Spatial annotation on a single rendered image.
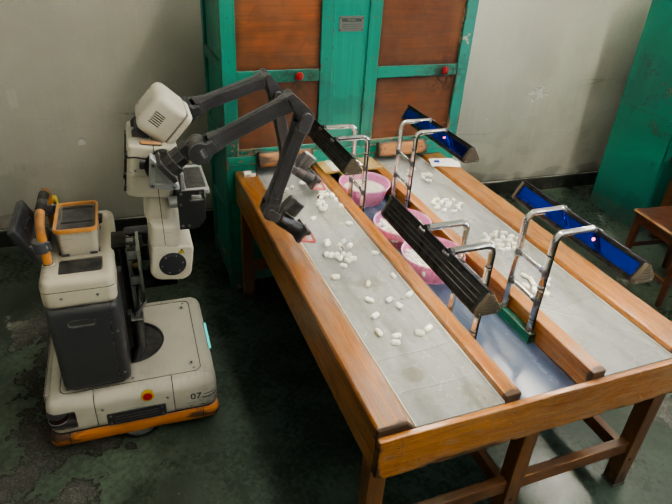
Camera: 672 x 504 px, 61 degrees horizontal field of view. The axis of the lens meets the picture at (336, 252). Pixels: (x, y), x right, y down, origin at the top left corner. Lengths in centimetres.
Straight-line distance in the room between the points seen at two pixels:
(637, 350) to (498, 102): 279
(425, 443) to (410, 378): 21
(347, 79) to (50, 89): 172
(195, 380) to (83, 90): 197
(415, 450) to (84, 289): 126
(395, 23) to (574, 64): 212
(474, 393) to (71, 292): 141
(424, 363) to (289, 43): 173
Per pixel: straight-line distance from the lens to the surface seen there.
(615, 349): 218
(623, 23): 513
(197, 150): 199
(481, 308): 160
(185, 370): 252
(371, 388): 174
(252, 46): 290
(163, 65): 373
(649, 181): 474
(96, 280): 220
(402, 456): 172
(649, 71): 475
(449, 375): 186
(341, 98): 311
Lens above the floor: 197
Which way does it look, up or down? 31 degrees down
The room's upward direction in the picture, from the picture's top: 4 degrees clockwise
